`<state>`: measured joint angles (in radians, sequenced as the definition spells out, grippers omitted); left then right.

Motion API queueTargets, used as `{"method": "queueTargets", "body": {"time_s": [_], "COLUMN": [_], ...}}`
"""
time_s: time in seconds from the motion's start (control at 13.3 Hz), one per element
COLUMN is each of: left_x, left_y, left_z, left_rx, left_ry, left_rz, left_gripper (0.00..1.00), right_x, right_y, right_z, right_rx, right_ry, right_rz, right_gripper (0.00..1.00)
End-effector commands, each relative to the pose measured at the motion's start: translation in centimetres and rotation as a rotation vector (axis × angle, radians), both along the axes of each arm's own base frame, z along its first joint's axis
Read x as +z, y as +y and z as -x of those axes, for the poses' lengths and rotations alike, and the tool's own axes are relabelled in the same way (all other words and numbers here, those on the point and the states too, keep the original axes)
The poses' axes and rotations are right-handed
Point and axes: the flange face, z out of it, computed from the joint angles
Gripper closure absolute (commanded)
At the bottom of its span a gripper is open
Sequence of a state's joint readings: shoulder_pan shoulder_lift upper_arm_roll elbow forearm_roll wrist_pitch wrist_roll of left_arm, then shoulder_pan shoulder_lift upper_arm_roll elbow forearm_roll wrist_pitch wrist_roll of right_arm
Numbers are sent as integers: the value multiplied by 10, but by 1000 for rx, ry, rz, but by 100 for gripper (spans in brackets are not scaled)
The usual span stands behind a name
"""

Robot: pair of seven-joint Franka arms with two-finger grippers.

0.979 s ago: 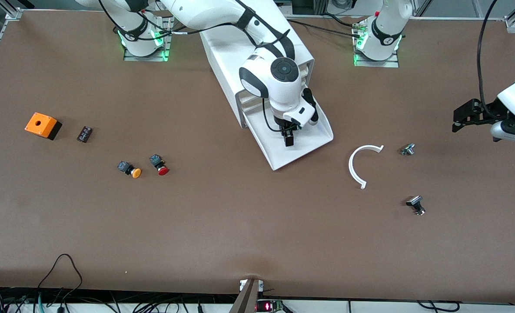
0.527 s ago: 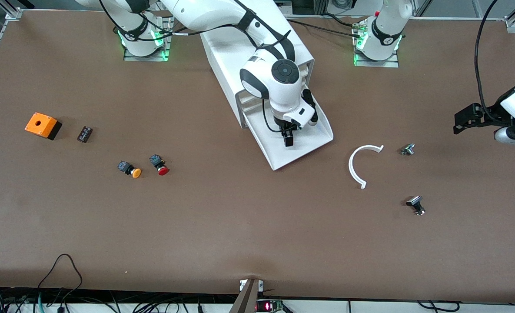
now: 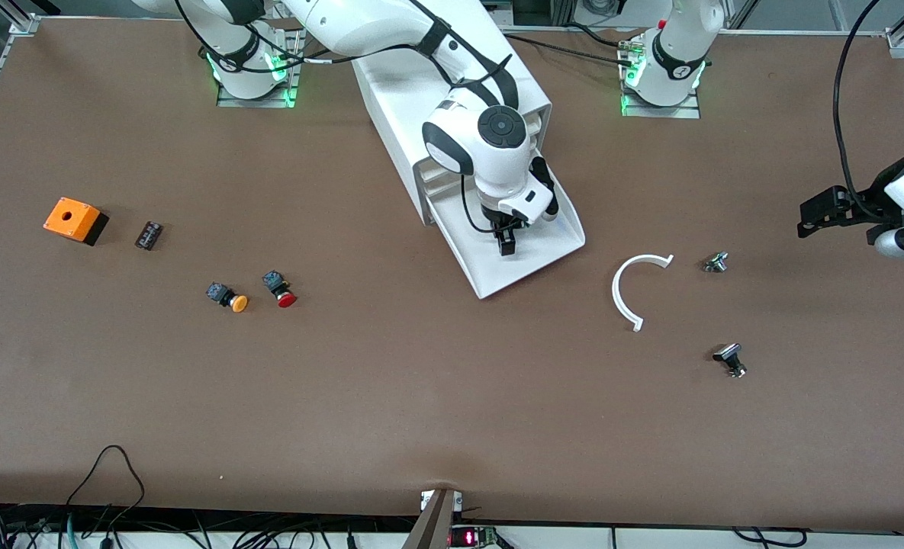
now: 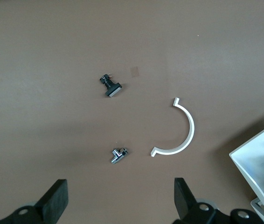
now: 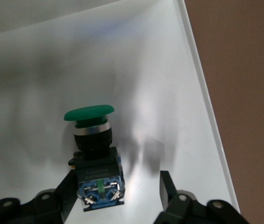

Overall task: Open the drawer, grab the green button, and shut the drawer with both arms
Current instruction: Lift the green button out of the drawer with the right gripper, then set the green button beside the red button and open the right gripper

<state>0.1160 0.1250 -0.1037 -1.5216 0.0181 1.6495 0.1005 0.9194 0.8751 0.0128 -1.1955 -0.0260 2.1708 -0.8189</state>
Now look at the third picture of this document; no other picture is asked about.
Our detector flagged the black floor cable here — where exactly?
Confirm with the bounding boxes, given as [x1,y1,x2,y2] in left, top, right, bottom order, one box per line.
[730,526,807,548]

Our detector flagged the device with red display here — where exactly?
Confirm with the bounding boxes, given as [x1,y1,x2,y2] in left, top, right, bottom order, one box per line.
[449,525,498,548]

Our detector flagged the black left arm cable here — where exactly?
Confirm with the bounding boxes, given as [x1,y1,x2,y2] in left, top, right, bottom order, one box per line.
[833,0,891,222]

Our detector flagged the white semicircular plastic bracket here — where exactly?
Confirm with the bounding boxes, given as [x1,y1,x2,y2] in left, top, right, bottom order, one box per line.
[612,253,675,333]

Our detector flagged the white drawer cabinet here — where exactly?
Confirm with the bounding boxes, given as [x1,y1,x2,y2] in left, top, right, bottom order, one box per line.
[351,27,553,227]

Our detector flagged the white plastic drawer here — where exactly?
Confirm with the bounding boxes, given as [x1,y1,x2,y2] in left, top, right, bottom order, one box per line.
[421,172,471,203]
[419,151,474,184]
[425,152,587,300]

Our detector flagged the tangled black cable bundle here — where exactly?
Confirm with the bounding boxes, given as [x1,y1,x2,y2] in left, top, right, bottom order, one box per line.
[0,503,407,549]

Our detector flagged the black table cable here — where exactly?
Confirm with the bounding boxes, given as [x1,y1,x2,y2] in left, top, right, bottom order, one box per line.
[566,21,639,50]
[501,32,639,69]

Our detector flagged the orange box with black base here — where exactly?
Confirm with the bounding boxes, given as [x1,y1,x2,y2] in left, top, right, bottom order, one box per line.
[43,197,110,246]

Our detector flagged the red mushroom push button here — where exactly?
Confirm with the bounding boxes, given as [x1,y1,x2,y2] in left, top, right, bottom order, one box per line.
[262,270,298,309]

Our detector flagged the yellow mushroom push button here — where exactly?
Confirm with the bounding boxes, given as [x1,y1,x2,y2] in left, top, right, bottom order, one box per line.
[206,281,249,313]

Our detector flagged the looped black cable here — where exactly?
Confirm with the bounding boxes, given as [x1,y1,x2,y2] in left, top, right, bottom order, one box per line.
[65,445,146,527]

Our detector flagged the black switch with grey cap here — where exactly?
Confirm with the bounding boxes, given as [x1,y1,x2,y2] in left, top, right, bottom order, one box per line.
[712,343,748,379]

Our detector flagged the brown camera mount strut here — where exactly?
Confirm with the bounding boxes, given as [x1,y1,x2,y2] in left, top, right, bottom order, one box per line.
[402,488,460,549]

